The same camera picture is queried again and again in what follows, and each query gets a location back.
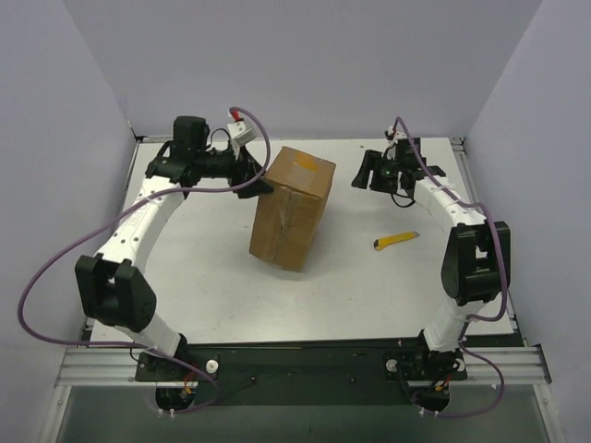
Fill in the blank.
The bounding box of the brown cardboard express box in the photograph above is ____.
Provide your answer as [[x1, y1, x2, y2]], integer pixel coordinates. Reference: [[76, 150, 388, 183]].
[[249, 146, 336, 272]]

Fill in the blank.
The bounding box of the yellow utility knife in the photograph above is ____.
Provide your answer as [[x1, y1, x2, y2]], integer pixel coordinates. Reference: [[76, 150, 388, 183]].
[[373, 232, 420, 251]]

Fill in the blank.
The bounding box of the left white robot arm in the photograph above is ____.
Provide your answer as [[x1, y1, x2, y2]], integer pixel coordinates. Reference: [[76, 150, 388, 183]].
[[75, 107, 272, 380]]

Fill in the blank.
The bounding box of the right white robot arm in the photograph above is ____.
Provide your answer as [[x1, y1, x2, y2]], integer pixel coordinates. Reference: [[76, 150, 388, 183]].
[[351, 133, 511, 360]]

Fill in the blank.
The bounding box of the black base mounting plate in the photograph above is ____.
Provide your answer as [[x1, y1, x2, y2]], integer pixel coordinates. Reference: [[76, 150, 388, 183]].
[[135, 338, 467, 410]]

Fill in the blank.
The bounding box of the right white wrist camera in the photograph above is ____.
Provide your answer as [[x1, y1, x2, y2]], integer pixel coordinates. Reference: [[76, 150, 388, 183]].
[[384, 118, 408, 148]]

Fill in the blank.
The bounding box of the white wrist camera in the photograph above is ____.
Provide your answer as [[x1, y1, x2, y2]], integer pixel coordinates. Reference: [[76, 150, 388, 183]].
[[384, 118, 408, 148], [226, 110, 258, 155]]

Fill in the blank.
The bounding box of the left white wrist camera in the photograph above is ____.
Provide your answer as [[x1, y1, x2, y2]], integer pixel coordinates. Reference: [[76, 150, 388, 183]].
[[226, 110, 258, 155]]

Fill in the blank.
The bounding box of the aluminium frame rail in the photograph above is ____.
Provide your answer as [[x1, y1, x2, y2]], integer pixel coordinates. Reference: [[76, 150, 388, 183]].
[[56, 346, 551, 388]]

